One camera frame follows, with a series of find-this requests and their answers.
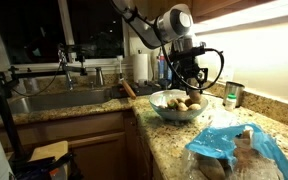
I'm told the stainless steel canister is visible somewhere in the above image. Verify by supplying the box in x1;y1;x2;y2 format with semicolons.
223;81;246;108

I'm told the white bottle with green cap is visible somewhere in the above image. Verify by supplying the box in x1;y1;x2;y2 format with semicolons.
224;93;237;112

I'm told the under cabinet light strip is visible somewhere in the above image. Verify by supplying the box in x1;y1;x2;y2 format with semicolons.
192;0;288;36

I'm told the red and blue bottle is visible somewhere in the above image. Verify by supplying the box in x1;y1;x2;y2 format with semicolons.
157;54;167;81

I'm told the blue and clear plastic bag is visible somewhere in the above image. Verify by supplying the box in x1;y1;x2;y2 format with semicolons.
182;114;288;180

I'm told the thin black cable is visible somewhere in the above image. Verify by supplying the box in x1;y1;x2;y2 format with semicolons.
10;64;65;98

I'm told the dark bag with orange tag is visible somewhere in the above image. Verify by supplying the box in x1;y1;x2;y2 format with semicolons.
12;152;83;180

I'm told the white wall outlet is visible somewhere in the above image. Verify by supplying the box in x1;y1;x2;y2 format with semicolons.
222;64;235;83

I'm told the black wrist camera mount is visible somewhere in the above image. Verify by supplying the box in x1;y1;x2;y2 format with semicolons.
168;45;208;63

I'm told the clear drinking glass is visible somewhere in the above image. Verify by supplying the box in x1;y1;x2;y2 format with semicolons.
23;77;40;95

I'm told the white paper towel roll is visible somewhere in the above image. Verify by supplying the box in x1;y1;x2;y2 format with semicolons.
132;53;149;84

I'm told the black camera stand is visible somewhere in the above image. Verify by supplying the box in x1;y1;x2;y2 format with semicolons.
0;43;88;164

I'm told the stainless steel sink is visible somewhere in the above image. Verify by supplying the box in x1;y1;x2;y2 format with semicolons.
7;89;113;116

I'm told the wooden drawer front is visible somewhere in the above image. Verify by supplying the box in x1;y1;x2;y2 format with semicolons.
136;126;153;180

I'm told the white dish brush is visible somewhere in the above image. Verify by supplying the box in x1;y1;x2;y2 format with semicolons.
116;54;125;84

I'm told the tan cardboard box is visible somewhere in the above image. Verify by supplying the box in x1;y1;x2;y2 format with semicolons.
28;140;70;180

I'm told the chrome kitchen faucet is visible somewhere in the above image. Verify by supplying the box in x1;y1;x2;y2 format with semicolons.
57;49;77;92

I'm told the black dish tray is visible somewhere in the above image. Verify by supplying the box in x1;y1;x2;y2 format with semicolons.
110;83;162;99

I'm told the white window frame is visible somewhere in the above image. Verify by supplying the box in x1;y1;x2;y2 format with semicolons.
0;0;132;73

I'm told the clear glass bowl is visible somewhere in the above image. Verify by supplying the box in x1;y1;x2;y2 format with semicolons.
148;89;209;122

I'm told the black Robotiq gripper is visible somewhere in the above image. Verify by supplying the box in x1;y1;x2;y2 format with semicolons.
173;59;209;95

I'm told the wooden upper cabinet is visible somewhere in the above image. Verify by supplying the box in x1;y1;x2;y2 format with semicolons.
143;0;275;24

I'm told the wooden sink front panel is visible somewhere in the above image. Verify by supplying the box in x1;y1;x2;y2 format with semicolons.
0;111;125;148

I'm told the greenish brown potato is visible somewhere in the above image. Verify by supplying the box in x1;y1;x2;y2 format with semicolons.
166;98;180;110

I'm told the wooden handled tool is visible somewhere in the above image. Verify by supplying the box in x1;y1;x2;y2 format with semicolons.
119;78;137;100

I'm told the wooden cabinet door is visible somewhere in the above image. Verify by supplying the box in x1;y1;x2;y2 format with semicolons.
67;132;129;180

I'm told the steel soap dispenser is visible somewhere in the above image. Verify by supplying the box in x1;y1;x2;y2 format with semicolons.
94;66;105;88

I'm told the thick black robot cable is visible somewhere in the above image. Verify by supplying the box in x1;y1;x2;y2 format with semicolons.
159;44;226;92

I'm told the black coffee machine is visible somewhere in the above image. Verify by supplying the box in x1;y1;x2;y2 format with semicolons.
170;49;189;92

